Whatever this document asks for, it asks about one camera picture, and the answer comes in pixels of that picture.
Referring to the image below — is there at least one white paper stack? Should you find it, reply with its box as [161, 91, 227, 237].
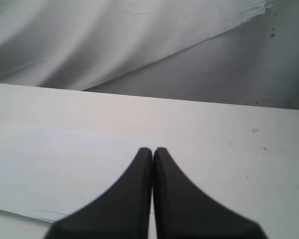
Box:
[0, 126, 157, 222]

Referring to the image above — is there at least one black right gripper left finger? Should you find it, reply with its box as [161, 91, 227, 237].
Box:
[45, 147, 152, 239]

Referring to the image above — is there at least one white backdrop cloth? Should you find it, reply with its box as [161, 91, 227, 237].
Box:
[0, 0, 299, 110]

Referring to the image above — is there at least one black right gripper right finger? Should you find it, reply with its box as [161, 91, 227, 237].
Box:
[153, 147, 266, 239]

